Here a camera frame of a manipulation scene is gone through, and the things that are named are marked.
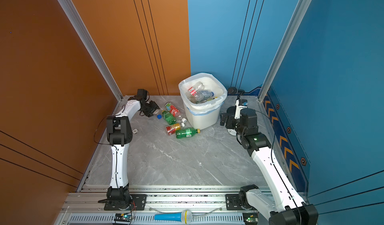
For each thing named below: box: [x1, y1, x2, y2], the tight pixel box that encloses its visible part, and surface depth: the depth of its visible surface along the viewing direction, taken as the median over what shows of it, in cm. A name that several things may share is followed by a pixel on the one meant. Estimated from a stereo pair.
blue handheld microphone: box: [154, 209, 193, 224], surface depth 69 cm
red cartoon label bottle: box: [164, 101, 187, 123], surface depth 107 cm
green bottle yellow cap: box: [176, 128, 201, 139], surface depth 96 cm
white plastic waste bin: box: [178, 72, 228, 130], surface depth 92 cm
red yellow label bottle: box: [165, 122, 185, 136], surface depth 98 cm
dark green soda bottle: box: [162, 110, 177, 126], surface depth 106 cm
